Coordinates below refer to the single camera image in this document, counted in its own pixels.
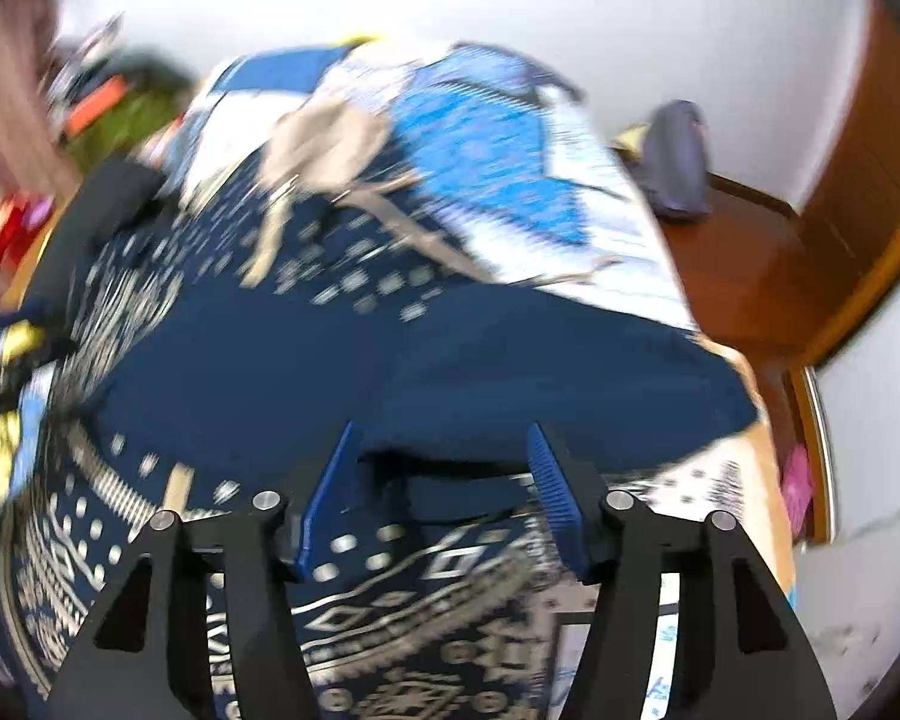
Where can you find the pink packet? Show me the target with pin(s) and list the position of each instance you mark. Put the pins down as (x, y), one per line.
(796, 487)

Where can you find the wooden side table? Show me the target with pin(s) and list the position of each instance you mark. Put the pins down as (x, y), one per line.
(735, 262)

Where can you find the orange box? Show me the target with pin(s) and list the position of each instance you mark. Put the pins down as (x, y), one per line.
(97, 106)

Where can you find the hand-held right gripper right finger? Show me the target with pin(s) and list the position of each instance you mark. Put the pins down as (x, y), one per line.
(556, 499)

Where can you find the blue patterned bedsheet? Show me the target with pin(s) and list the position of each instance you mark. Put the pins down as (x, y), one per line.
(495, 135)

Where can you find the green cloth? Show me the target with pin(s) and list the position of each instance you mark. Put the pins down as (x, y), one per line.
(124, 139)

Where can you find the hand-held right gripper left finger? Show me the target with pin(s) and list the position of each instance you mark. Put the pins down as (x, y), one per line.
(328, 499)

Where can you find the purple bag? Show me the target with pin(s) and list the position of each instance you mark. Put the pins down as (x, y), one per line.
(675, 157)

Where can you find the red cloth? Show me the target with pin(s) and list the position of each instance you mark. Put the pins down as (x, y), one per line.
(7, 229)

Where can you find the wooden door frame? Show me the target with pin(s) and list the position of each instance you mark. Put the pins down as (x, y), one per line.
(870, 187)

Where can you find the navy printed garment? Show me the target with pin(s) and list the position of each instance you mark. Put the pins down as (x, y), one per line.
(345, 360)

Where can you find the yellow cloth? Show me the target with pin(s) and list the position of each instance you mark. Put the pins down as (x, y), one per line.
(630, 139)

